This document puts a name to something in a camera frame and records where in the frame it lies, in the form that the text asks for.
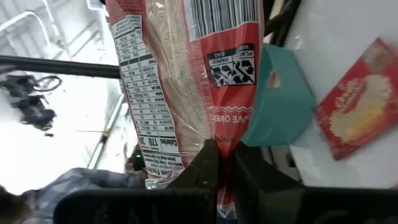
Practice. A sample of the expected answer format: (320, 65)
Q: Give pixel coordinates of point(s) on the black metal table frame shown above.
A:
(284, 25)

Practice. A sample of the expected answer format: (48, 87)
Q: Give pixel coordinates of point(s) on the black rig frame beam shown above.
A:
(62, 67)

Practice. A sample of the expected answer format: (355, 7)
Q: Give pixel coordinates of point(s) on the teal plastic basket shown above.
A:
(280, 109)

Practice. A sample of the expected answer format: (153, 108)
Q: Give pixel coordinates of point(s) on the red Orville popcorn bag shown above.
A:
(357, 102)
(186, 77)

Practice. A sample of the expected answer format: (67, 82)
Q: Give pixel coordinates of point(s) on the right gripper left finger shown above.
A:
(202, 174)

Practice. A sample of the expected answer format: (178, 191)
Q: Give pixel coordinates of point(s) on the person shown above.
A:
(77, 183)

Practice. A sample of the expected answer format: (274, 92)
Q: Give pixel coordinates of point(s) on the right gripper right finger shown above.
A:
(248, 186)

